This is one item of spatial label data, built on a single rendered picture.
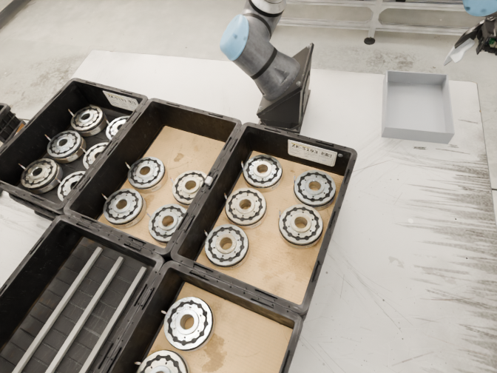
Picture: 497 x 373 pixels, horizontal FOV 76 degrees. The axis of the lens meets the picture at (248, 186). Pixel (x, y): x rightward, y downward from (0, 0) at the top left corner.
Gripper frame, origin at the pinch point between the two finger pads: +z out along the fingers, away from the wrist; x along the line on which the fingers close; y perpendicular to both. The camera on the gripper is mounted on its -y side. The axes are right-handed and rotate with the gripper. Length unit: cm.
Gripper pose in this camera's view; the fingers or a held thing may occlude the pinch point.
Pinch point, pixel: (472, 65)
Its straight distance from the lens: 116.4
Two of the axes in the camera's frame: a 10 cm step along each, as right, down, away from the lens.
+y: -2.3, 8.4, -4.9
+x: 9.7, 1.5, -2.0
